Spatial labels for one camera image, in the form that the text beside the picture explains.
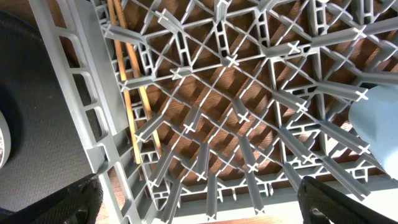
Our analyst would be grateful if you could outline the grey dishwasher rack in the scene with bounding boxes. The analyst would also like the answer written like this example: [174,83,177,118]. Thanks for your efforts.
[30,0,397,223]

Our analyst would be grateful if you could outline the round black serving tray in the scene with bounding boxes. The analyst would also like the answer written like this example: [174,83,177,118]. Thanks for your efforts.
[1,12,91,212]

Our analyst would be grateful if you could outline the grey plate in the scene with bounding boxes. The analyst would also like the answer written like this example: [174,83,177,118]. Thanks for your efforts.
[0,113,11,168]

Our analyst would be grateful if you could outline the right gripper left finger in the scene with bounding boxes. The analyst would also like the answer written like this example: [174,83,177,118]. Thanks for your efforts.
[1,174,103,224]

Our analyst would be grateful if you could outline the blue plastic cup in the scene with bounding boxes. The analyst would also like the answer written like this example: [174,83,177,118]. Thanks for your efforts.
[348,85,397,179]

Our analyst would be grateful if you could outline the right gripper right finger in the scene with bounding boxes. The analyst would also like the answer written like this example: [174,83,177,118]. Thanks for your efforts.
[297,176,397,224]

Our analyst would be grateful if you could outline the wooden chopstick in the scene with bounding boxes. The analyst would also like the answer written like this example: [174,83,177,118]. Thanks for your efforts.
[113,0,162,164]
[106,0,143,165]

